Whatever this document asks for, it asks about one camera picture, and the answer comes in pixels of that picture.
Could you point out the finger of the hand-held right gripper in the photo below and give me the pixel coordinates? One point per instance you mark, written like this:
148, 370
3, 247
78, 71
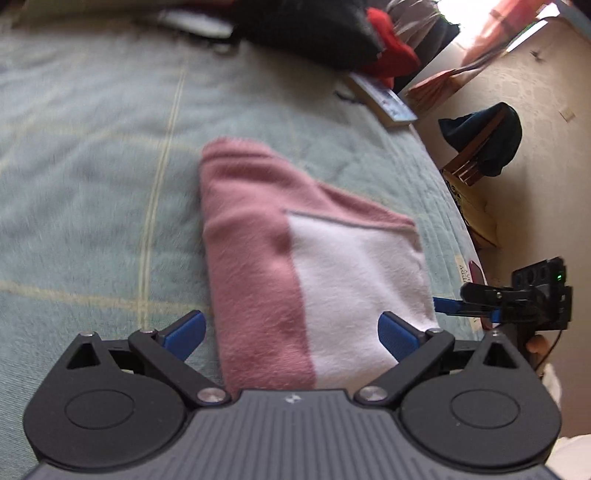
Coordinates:
489, 294
457, 308

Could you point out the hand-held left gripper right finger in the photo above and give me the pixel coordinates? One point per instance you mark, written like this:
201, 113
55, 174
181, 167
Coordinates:
397, 337

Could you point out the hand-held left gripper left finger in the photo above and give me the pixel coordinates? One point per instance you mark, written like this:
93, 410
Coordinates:
187, 334

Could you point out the pink and white sweater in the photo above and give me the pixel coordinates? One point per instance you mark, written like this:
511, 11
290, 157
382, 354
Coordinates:
249, 240

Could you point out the person's right hand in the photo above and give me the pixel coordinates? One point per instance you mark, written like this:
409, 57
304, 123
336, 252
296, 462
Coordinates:
538, 348

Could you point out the wooden chair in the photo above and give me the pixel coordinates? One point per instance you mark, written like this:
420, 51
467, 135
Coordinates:
466, 166

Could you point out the dark blue garment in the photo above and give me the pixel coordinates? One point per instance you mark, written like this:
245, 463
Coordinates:
498, 138

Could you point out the red pillow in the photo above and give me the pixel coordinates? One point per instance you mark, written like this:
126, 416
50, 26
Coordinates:
392, 50

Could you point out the orange patterned curtain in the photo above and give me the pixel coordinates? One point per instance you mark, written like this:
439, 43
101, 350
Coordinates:
508, 18

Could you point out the grey hanging coat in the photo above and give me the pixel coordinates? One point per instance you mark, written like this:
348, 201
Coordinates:
415, 23

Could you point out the white and black flat pouch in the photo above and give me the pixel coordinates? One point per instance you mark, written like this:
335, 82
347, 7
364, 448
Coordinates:
194, 23

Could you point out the black backpack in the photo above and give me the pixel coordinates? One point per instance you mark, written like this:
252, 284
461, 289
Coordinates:
314, 27

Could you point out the white wall socket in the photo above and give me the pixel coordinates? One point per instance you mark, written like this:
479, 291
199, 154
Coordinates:
567, 114

